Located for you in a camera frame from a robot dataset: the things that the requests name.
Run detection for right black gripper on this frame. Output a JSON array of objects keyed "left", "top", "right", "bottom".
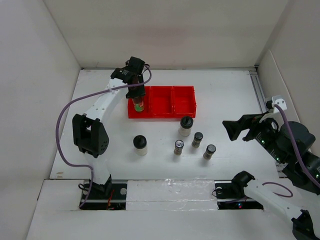
[{"left": 222, "top": 109, "right": 287, "bottom": 162}]

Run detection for white salt shaker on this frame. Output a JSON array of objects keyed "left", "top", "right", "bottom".
[
  {"left": 178, "top": 116, "right": 194, "bottom": 137},
  {"left": 133, "top": 135, "right": 148, "bottom": 156}
]

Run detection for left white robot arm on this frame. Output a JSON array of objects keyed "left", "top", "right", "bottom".
[{"left": 72, "top": 56, "right": 147, "bottom": 199}]

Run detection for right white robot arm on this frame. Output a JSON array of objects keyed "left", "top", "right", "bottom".
[{"left": 214, "top": 114, "right": 320, "bottom": 240}]

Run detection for red three-compartment tray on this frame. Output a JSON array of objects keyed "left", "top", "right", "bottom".
[{"left": 127, "top": 86, "right": 197, "bottom": 119}]

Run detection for right black-lid spice jar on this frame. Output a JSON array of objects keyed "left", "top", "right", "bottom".
[{"left": 203, "top": 144, "right": 217, "bottom": 160}]

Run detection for black-lid spice jar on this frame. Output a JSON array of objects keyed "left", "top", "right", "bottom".
[
  {"left": 203, "top": 144, "right": 217, "bottom": 160},
  {"left": 191, "top": 132, "right": 203, "bottom": 148}
]

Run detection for middle black-lid spice jar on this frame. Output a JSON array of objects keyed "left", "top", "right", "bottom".
[{"left": 191, "top": 132, "right": 203, "bottom": 148}]

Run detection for silver-lid spice jar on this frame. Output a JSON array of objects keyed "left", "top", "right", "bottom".
[{"left": 174, "top": 139, "right": 185, "bottom": 156}]

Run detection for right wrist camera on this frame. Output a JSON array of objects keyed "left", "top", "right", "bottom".
[{"left": 265, "top": 95, "right": 287, "bottom": 111}]

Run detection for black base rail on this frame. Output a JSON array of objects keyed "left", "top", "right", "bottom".
[{"left": 78, "top": 179, "right": 264, "bottom": 212}]

